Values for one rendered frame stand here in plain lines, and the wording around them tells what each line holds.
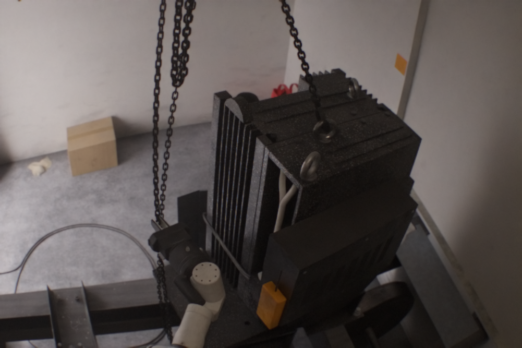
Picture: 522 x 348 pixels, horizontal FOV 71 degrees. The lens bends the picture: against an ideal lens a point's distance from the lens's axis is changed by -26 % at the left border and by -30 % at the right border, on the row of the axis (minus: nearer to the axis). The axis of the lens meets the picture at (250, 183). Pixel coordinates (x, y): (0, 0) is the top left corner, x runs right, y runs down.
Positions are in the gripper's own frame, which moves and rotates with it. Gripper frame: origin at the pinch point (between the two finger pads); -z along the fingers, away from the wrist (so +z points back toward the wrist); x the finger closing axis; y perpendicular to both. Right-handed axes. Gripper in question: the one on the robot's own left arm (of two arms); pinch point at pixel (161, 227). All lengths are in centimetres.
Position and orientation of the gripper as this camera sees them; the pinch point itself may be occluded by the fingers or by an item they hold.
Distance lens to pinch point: 130.3
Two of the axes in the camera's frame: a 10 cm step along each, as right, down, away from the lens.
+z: 6.0, 5.7, -5.7
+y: -1.0, 7.5, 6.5
